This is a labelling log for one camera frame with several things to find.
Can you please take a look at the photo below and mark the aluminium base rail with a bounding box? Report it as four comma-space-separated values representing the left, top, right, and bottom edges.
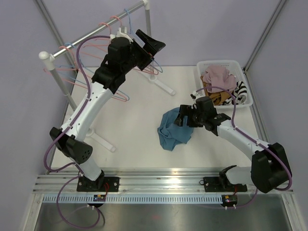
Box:
32, 167, 295, 194

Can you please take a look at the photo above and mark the black white striped tank top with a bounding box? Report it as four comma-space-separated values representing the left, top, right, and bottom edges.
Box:
222, 81, 247, 105

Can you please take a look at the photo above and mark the white slotted cable duct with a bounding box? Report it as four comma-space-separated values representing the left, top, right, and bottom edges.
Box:
43, 194, 222, 204

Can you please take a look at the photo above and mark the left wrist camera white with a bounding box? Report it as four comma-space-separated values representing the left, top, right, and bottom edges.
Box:
110, 26, 133, 42

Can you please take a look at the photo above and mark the metal clothes rack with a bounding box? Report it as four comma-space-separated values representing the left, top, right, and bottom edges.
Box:
34, 0, 176, 153

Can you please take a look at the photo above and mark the blue hanger of teal top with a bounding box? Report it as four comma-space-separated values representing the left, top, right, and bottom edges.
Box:
124, 8, 163, 74

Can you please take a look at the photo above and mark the mustard tank top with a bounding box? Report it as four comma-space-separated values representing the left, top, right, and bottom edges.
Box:
202, 81, 236, 106

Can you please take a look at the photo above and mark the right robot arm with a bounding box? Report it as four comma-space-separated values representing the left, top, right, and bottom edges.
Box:
174, 96, 292, 193

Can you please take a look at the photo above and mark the mauve pink tank top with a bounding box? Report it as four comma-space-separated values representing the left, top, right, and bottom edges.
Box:
202, 65, 237, 93

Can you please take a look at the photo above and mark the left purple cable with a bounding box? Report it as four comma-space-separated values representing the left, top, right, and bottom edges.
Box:
43, 35, 111, 228

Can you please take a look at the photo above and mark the white plastic basket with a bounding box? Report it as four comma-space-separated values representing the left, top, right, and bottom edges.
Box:
196, 60, 253, 108

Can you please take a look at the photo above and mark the pink hanger of mauve top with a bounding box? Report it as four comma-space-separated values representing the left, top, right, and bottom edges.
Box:
110, 15, 163, 76

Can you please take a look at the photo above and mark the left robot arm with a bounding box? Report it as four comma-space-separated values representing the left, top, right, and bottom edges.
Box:
50, 29, 166, 192

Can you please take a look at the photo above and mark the teal blue tank top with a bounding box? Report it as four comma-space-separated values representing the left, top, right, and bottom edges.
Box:
157, 107, 194, 151

